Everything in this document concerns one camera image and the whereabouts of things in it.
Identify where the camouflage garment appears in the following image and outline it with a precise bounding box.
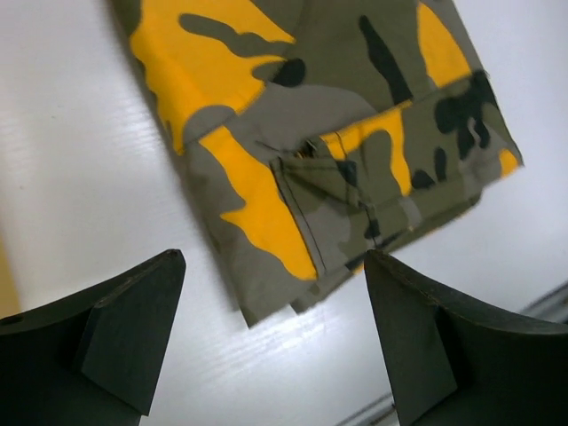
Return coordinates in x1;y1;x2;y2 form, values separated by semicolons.
110;1;524;327

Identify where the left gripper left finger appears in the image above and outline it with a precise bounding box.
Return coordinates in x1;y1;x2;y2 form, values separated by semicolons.
1;249;186;425

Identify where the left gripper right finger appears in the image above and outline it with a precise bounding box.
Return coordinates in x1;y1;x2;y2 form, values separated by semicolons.
364;250;567;425

